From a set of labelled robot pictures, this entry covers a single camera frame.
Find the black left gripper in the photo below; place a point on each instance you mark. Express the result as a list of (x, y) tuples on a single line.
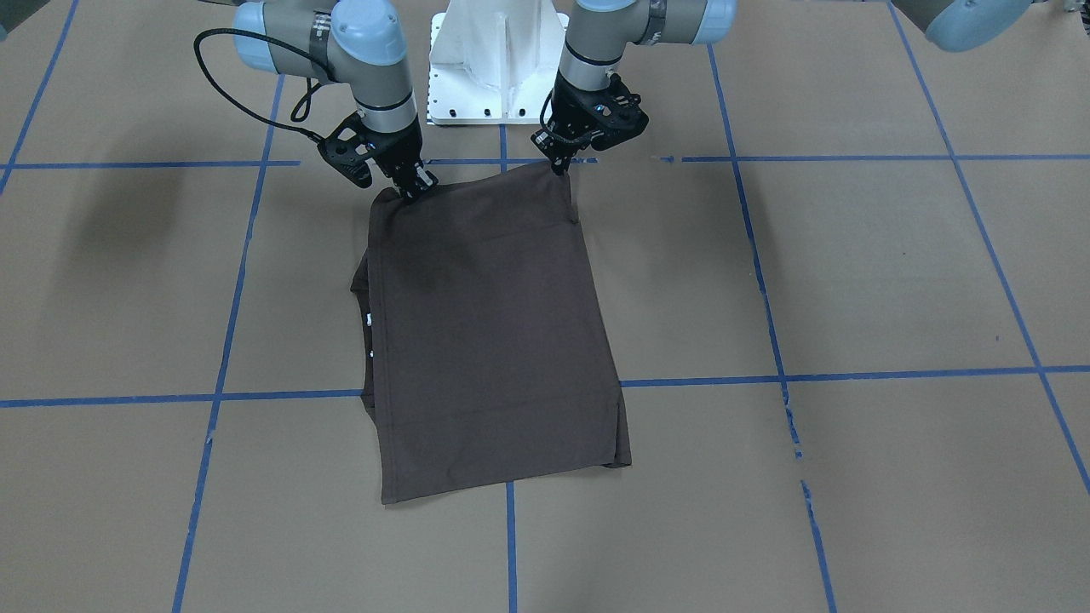
[(564, 111)]

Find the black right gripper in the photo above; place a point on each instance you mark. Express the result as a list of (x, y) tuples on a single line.
[(401, 154)]

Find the dark brown t-shirt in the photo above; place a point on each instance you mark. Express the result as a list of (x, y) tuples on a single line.
[(487, 355)]

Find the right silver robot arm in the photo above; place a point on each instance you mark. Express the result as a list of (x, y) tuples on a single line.
[(359, 44)]

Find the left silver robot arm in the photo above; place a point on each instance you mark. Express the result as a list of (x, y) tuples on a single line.
[(600, 31)]

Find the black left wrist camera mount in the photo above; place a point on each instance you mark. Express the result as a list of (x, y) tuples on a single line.
[(616, 115)]

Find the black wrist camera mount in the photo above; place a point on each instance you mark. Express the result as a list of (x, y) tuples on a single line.
[(349, 149), (616, 115)]

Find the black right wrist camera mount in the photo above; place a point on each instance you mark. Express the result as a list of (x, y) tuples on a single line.
[(349, 149)]

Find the white pedestal column base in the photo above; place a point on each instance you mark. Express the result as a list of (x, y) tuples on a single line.
[(493, 62)]

